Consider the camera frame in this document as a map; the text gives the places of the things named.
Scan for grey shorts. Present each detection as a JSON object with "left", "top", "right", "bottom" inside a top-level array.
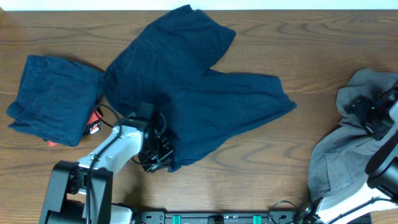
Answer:
[{"left": 307, "top": 69, "right": 397, "bottom": 201}]

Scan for navy blue shorts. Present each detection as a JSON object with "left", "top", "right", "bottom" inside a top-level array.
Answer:
[
  {"left": 6, "top": 55, "right": 104, "bottom": 147},
  {"left": 104, "top": 5, "right": 296, "bottom": 172}
]

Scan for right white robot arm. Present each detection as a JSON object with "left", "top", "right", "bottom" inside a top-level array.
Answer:
[{"left": 303, "top": 90, "right": 397, "bottom": 223}]

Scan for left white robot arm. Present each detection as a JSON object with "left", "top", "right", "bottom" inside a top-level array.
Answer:
[{"left": 39, "top": 123, "right": 174, "bottom": 224}]

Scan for red clothing tag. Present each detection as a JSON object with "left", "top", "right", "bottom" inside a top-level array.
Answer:
[{"left": 83, "top": 108, "right": 103, "bottom": 136}]

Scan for folded navy blue shorts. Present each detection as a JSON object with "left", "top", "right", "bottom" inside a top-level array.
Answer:
[{"left": 6, "top": 55, "right": 104, "bottom": 147}]

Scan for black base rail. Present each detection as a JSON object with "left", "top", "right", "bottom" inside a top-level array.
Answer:
[{"left": 111, "top": 200, "right": 312, "bottom": 224}]

